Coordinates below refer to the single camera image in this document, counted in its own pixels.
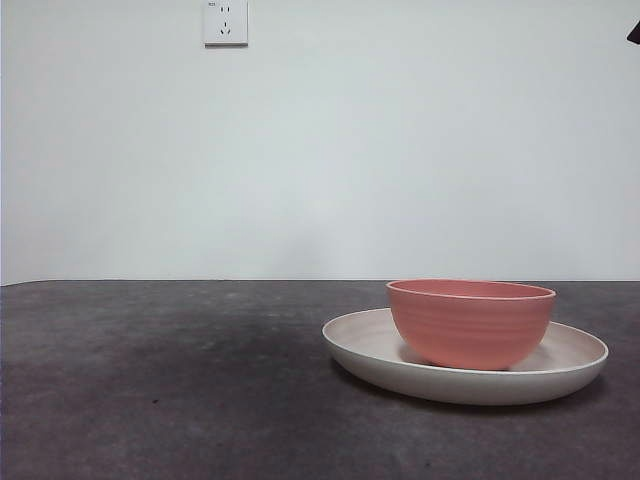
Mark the white round plate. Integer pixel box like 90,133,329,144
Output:
321,307,610,407

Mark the red ribbed bowl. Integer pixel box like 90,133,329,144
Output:
385,278,558,372

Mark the white wall socket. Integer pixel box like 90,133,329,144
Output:
203,0,250,49

